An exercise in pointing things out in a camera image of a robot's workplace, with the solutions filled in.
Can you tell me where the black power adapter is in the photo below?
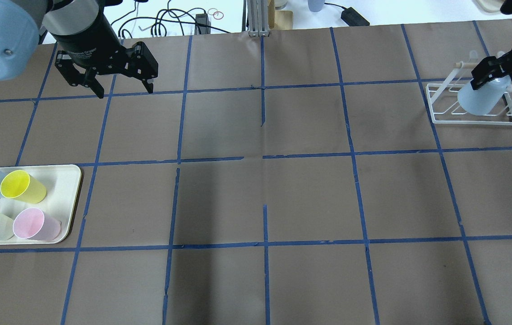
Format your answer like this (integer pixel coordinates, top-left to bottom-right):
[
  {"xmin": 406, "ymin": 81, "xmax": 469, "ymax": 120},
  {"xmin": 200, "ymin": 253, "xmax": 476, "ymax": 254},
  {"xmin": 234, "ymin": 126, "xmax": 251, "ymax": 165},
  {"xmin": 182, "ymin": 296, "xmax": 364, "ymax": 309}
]
[{"xmin": 341, "ymin": 7, "xmax": 370, "ymax": 27}]

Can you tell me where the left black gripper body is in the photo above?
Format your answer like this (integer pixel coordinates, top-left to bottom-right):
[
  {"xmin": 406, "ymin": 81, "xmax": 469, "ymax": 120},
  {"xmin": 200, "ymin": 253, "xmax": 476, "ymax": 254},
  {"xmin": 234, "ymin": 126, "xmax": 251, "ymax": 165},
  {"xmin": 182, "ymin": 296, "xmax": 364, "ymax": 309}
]
[{"xmin": 55, "ymin": 42, "xmax": 159, "ymax": 88}]

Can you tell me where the light blue plastic cup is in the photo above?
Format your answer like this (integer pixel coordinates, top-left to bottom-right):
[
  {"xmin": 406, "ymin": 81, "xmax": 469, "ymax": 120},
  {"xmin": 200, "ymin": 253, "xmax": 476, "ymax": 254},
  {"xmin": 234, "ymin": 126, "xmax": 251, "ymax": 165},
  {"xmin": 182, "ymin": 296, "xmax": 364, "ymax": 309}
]
[{"xmin": 457, "ymin": 76, "xmax": 512, "ymax": 116}]

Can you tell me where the white wire cup rack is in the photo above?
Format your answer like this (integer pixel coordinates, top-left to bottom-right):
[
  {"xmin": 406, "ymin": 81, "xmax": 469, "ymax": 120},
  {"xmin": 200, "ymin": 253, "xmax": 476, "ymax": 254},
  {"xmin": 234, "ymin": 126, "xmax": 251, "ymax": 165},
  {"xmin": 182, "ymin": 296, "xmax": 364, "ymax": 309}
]
[{"xmin": 425, "ymin": 50, "xmax": 512, "ymax": 125}]

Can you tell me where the pink plastic cup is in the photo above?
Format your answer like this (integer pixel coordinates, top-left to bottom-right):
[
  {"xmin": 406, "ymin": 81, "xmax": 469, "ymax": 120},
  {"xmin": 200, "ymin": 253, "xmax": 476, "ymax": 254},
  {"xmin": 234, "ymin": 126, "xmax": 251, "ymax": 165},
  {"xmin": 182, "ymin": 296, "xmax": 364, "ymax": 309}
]
[{"xmin": 13, "ymin": 208, "xmax": 61, "ymax": 242}]

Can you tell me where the yellow plastic cup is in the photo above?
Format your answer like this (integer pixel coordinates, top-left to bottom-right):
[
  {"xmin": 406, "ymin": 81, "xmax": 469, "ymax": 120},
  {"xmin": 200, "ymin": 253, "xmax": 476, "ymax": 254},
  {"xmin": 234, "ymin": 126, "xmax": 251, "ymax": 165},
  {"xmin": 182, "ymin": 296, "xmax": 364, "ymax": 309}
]
[{"xmin": 0, "ymin": 169, "xmax": 47, "ymax": 204}]

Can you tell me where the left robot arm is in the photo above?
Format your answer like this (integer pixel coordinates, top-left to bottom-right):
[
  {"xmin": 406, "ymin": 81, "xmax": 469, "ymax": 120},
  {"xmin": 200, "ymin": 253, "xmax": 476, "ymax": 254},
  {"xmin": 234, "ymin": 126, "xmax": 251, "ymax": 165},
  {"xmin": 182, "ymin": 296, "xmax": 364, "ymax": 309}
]
[{"xmin": 0, "ymin": 0, "xmax": 158, "ymax": 98}]

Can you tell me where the aluminium frame post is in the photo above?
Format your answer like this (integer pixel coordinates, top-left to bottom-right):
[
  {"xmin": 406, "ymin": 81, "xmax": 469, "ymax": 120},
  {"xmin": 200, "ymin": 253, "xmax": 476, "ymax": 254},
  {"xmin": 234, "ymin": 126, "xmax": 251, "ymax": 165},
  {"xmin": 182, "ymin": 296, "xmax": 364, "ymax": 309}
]
[{"xmin": 245, "ymin": 0, "xmax": 271, "ymax": 37}]

